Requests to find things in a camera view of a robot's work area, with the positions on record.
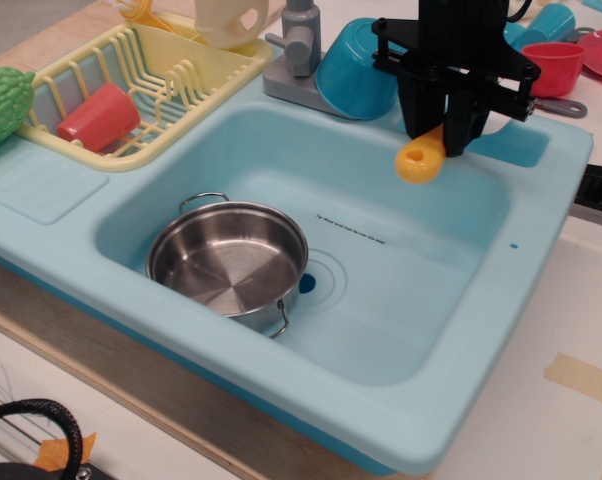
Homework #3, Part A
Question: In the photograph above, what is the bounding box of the stainless steel pot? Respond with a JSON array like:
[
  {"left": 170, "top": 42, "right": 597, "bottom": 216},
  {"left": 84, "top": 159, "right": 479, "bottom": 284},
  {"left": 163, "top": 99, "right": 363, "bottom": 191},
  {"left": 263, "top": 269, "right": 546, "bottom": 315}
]
[{"left": 145, "top": 192, "right": 309, "bottom": 338}]

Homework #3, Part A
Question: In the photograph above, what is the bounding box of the beige masking tape strip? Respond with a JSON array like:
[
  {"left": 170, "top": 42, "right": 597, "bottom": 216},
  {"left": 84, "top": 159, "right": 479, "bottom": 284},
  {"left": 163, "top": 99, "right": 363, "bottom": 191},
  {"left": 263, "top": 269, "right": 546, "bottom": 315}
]
[{"left": 544, "top": 353, "right": 602, "bottom": 402}]

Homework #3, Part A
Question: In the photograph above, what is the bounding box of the orange toy utensil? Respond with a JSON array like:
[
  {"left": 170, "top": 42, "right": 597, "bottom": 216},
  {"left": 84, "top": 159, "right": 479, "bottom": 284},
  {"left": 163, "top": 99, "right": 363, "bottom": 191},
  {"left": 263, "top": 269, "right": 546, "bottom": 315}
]
[{"left": 110, "top": 0, "right": 175, "bottom": 34}]

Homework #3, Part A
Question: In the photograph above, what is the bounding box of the black device at right edge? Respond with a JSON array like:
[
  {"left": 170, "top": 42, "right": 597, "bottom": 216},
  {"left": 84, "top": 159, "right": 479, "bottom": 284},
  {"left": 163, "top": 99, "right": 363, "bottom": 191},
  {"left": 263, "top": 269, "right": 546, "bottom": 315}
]
[{"left": 574, "top": 164, "right": 602, "bottom": 212}]

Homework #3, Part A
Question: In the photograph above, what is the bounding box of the black braided cable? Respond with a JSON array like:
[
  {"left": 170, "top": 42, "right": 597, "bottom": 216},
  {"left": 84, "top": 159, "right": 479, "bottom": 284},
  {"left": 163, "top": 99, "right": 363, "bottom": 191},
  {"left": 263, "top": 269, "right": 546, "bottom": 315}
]
[{"left": 0, "top": 398, "right": 85, "bottom": 480}]

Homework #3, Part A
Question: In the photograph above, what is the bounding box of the red cup with handle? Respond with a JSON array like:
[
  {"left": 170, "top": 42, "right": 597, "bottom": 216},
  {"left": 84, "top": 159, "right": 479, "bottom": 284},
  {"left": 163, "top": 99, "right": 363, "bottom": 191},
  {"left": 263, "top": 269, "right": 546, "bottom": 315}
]
[{"left": 522, "top": 42, "right": 585, "bottom": 98}]

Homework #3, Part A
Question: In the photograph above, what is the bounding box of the blue plastic plate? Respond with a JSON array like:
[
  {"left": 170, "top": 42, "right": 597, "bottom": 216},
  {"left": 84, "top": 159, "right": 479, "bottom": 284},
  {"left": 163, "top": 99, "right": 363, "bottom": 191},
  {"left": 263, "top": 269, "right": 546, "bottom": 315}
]
[{"left": 503, "top": 22, "right": 525, "bottom": 51}]

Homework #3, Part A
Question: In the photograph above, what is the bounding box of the blue plastic bowl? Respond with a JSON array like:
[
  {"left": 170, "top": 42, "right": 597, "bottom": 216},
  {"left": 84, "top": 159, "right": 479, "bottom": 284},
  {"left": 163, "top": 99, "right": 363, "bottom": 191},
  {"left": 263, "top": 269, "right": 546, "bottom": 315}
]
[{"left": 315, "top": 18, "right": 398, "bottom": 120}]

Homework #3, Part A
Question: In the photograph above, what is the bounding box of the blue plastic tumbler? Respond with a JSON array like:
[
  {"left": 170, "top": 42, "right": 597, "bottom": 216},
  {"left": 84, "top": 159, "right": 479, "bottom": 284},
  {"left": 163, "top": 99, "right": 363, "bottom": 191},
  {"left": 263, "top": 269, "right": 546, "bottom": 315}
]
[{"left": 517, "top": 3, "right": 576, "bottom": 49}]

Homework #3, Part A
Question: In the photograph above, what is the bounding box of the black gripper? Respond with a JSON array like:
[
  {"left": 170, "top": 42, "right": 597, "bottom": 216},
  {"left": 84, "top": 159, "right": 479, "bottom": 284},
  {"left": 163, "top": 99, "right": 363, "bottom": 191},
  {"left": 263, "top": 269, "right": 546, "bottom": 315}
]
[{"left": 372, "top": 1, "right": 541, "bottom": 158}]

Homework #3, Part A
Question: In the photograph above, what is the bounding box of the red plastic cup in rack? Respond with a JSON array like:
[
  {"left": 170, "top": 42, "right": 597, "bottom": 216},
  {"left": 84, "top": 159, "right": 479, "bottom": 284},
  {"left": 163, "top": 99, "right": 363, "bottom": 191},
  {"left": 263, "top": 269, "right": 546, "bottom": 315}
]
[{"left": 56, "top": 83, "right": 141, "bottom": 152}]

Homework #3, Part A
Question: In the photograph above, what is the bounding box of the green toy bitter gourd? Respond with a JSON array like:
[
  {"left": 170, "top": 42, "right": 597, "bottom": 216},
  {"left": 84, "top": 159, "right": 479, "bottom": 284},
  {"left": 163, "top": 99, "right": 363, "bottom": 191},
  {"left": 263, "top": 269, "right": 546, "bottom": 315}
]
[{"left": 0, "top": 67, "right": 35, "bottom": 144}]

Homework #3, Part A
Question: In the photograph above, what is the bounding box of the grey toy spoon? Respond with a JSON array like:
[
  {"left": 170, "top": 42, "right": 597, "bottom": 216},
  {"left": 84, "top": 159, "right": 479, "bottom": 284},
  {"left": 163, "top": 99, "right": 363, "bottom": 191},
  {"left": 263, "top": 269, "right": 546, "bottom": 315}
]
[{"left": 534, "top": 98, "right": 588, "bottom": 119}]

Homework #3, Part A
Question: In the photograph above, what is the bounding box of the grey toy faucet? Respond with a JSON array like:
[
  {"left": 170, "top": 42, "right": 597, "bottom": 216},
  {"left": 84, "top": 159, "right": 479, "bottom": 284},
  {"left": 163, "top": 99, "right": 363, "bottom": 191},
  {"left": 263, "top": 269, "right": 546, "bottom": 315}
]
[{"left": 262, "top": 0, "right": 355, "bottom": 120}]

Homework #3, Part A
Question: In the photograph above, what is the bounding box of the orange tape piece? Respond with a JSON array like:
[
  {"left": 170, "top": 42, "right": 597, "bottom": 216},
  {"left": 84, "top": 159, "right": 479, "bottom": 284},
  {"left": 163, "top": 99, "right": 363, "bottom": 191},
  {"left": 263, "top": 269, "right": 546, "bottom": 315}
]
[{"left": 33, "top": 433, "right": 97, "bottom": 472}]

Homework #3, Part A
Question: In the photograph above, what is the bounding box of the yellow handled white toy knife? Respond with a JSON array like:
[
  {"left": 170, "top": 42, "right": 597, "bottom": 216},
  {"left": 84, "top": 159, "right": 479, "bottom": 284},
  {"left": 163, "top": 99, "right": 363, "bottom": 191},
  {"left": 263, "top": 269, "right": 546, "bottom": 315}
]
[{"left": 394, "top": 125, "right": 446, "bottom": 185}]

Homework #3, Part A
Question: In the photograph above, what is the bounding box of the cream toy detergent bottle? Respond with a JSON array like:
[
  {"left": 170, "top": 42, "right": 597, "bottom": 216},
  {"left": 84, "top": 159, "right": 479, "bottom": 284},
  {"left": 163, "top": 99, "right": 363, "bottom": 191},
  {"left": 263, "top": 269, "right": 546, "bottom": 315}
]
[{"left": 194, "top": 0, "right": 269, "bottom": 49}]

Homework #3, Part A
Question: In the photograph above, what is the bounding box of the yellow dish rack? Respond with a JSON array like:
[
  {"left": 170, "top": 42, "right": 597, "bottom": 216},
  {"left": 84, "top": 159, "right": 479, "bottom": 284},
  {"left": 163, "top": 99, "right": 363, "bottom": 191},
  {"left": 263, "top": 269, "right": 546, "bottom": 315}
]
[{"left": 18, "top": 14, "right": 272, "bottom": 172}]

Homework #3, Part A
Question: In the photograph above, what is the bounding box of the black base bottom left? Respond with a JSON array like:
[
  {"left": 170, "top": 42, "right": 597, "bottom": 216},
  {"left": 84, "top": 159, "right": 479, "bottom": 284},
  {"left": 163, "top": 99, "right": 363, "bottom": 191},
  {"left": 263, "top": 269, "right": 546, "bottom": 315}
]
[{"left": 0, "top": 463, "right": 111, "bottom": 480}]

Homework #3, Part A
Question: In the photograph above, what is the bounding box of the light blue toy sink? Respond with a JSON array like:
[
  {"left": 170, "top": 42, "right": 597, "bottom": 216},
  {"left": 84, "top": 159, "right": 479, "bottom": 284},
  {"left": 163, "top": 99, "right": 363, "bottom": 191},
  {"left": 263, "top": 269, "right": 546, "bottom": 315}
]
[{"left": 0, "top": 79, "right": 593, "bottom": 474}]

